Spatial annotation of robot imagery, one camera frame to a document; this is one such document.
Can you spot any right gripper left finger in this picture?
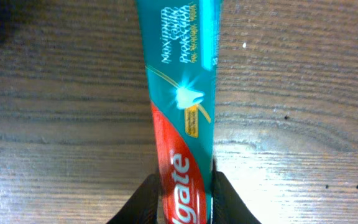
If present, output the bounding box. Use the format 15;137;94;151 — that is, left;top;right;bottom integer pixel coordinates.
106;174;160;224

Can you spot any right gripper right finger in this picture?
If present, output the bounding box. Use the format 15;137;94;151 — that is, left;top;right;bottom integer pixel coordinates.
211;159;261;224

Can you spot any red green toothpaste tube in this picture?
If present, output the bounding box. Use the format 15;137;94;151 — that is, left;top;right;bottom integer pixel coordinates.
136;0;223;224

